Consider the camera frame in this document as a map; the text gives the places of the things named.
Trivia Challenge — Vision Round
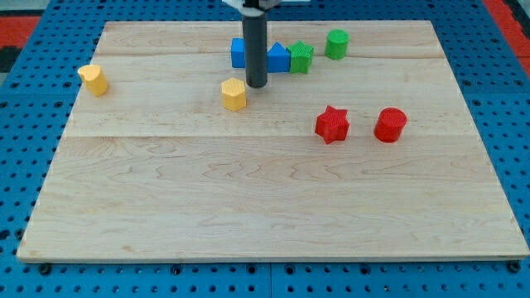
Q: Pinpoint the yellow hexagon block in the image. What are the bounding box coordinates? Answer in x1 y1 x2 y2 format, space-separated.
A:
221 78 247 112

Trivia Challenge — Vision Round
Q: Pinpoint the red star block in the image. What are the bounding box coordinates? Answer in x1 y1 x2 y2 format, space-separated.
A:
315 105 349 144

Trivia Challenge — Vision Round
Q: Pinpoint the green cylinder block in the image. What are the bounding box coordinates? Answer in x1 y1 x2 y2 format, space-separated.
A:
325 29 349 60

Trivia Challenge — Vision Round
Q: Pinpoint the green star block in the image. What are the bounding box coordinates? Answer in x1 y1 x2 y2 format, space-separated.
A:
287 41 314 74

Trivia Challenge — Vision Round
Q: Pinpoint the blue cube block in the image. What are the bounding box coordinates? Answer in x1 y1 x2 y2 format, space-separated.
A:
230 38 245 69

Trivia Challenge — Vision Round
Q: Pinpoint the wooden board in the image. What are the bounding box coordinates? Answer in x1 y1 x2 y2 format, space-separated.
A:
17 21 529 263

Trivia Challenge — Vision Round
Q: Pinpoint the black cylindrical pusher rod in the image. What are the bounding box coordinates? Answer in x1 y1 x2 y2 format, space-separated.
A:
242 12 267 88

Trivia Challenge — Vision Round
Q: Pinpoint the blue triangle block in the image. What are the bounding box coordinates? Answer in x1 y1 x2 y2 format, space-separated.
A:
267 42 291 73

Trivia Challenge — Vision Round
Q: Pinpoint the red cylinder block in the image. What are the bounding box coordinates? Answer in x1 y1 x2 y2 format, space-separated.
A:
373 108 407 143

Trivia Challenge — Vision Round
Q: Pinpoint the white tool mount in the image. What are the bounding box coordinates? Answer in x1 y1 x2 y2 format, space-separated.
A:
223 0 282 17

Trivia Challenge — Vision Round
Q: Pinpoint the yellow heart block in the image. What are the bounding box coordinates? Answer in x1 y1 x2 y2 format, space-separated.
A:
77 65 108 97

